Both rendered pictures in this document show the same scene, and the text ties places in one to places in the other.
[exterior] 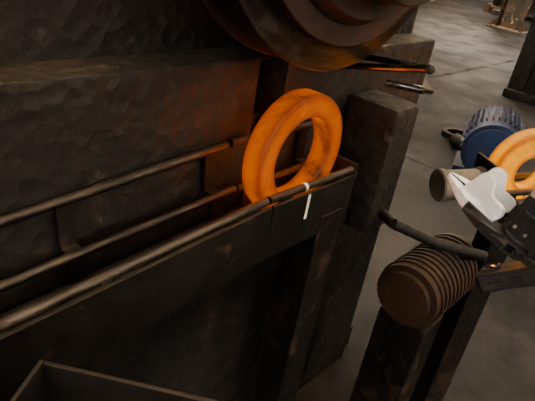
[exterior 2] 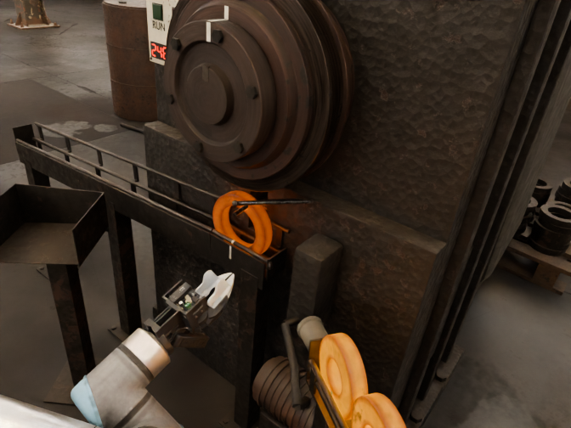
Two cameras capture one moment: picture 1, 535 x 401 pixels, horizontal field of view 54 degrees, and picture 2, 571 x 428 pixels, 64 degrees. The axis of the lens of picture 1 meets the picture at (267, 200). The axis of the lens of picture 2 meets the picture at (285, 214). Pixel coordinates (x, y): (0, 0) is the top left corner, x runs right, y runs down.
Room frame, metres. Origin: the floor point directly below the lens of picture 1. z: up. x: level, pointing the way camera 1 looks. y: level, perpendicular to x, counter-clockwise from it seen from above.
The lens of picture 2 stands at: (0.73, -1.03, 1.40)
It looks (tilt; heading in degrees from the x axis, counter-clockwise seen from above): 31 degrees down; 86
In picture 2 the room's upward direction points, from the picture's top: 6 degrees clockwise
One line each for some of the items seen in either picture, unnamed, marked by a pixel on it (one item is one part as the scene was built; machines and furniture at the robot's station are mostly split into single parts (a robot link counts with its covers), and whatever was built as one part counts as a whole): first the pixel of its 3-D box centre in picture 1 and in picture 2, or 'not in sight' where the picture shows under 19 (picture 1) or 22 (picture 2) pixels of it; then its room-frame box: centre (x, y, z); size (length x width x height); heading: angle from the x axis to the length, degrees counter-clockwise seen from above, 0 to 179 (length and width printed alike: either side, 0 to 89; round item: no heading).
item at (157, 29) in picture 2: not in sight; (180, 36); (0.50, 0.27, 1.15); 0.26 x 0.02 x 0.18; 141
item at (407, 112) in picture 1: (367, 161); (314, 284); (0.89, -0.17, 0.68); 0.11 x 0.08 x 0.24; 51
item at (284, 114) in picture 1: (294, 153); (241, 225); (0.70, -0.03, 0.75); 0.18 x 0.03 x 0.18; 142
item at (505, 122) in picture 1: (492, 141); not in sight; (2.71, -1.12, 0.17); 0.57 x 0.31 x 0.34; 161
